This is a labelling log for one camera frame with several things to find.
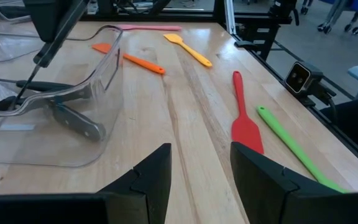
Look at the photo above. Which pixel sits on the orange silicone spatula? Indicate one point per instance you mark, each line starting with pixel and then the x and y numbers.
pixel 145 63

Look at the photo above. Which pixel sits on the yellow silicone spatula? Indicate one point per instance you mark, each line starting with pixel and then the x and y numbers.
pixel 191 51

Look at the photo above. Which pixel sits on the blue office chair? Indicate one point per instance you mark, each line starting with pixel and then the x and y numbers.
pixel 334 12

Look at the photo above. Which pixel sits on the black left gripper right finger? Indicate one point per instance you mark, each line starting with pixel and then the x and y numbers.
pixel 275 202

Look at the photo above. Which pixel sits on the table-level camera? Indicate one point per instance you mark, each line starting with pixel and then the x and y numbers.
pixel 300 77

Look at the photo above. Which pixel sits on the clear plastic bin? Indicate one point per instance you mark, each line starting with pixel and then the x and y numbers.
pixel 26 146
pixel 5 43

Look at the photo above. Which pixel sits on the green silicone spatula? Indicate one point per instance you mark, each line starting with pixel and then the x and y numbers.
pixel 291 146

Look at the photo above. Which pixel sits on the pink silicone spatula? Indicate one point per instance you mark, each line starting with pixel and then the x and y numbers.
pixel 154 27

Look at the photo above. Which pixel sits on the long red silicone spatula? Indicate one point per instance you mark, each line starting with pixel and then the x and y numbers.
pixel 244 130

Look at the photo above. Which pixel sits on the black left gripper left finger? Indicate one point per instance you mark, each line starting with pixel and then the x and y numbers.
pixel 120 205

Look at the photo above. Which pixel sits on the aluminium extrusion post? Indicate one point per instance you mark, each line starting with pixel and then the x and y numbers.
pixel 229 17

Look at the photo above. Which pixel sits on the blue tape strip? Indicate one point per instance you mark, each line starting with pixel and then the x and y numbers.
pixel 15 127

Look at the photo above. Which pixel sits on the black table clip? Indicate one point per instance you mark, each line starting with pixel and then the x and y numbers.
pixel 244 44

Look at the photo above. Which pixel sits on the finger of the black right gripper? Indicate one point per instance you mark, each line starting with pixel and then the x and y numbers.
pixel 64 40
pixel 48 18

